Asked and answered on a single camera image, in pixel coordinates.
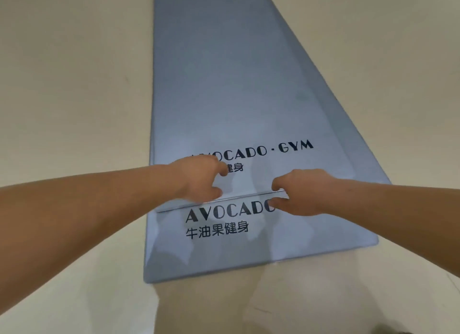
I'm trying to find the person's right hand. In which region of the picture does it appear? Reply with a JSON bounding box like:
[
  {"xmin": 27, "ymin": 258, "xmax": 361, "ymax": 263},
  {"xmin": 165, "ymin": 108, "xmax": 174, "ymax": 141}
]
[{"xmin": 270, "ymin": 169, "xmax": 335, "ymax": 217}]

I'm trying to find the person's left hand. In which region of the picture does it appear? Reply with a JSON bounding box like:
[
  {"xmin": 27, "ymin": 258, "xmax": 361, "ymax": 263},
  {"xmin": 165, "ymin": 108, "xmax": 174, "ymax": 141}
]
[{"xmin": 172, "ymin": 156, "xmax": 229, "ymax": 204}]

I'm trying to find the person's left forearm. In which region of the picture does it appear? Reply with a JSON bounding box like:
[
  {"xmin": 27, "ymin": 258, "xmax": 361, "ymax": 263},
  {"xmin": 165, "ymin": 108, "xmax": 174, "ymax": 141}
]
[{"xmin": 0, "ymin": 163, "xmax": 189, "ymax": 325}]

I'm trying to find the person's right forearm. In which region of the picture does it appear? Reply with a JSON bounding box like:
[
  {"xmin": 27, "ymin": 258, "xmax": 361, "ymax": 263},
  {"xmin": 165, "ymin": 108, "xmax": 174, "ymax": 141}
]
[{"xmin": 330, "ymin": 173, "xmax": 460, "ymax": 295}]

